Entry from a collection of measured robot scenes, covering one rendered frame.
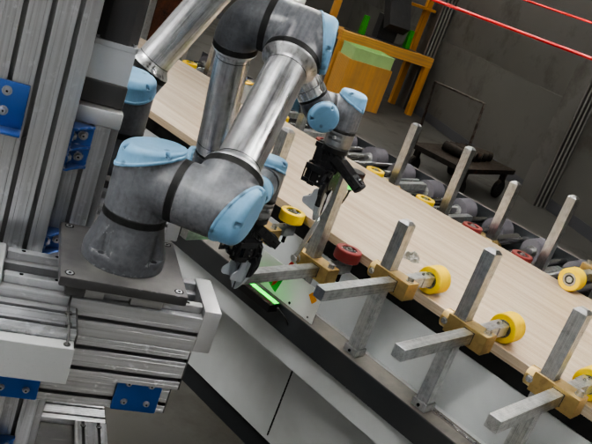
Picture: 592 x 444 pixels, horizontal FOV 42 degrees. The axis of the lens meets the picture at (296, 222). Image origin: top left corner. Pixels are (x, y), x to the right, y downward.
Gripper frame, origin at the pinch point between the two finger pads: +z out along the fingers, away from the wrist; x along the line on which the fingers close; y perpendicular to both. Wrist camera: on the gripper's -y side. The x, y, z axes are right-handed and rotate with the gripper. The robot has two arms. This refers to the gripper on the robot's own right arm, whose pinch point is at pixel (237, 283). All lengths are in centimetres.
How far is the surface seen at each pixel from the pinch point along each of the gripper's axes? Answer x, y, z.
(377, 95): -483, -675, 58
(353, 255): 3.4, -39.8, -8.1
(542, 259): 16, -139, -8
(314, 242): -3.6, -29.5, -8.8
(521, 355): 57, -49, -8
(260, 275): 1.5, -5.8, -2.8
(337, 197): -2.2, -30.3, -23.7
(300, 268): 0.8, -21.8, -3.5
